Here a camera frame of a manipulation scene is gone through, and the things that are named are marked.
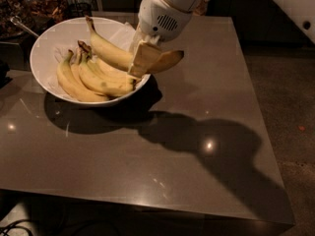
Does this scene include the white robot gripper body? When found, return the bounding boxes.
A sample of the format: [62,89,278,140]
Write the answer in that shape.
[139,0,192,41]

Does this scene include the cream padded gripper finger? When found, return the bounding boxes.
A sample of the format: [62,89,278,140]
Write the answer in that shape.
[128,40,161,78]
[129,26,159,53]

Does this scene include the yellow banana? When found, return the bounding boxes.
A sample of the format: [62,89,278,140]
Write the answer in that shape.
[78,40,140,91]
[56,50,107,102]
[79,53,133,97]
[86,16,184,74]

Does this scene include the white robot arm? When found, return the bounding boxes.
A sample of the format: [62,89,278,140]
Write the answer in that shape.
[130,0,315,58]

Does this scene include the white paper bowl liner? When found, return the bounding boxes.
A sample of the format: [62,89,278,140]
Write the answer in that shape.
[36,18,148,102]

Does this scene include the white round bowl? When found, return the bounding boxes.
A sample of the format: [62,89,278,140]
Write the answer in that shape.
[30,17,150,107]

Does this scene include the person legs khaki trousers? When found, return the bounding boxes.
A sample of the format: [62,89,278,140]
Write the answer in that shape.
[193,0,211,16]

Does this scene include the glass jar of snacks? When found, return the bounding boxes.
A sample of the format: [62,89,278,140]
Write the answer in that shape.
[0,0,35,39]

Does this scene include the metal spoon handle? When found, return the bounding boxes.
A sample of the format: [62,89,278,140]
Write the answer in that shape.
[10,16,39,38]

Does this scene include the black cables on floor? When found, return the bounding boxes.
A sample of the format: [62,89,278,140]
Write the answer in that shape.
[0,218,37,236]

